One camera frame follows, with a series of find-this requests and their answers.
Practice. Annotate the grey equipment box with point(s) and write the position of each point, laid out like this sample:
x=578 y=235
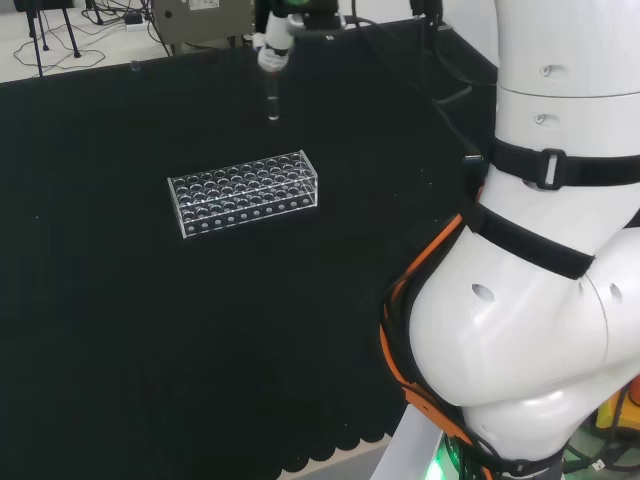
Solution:
x=205 y=20

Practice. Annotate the black bench cloth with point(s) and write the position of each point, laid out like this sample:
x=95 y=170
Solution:
x=150 y=325

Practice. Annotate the yellow stop button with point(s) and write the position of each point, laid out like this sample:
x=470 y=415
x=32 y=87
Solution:
x=607 y=412

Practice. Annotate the black tripod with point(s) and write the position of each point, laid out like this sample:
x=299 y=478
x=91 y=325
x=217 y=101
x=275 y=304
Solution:
x=37 y=35

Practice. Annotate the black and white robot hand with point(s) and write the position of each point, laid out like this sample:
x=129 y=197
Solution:
x=277 y=35

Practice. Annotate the clear acrylic test tube rack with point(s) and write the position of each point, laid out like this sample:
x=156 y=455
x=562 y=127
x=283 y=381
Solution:
x=240 y=195

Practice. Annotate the clear glass test tube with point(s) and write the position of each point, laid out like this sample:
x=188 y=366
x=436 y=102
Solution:
x=272 y=100

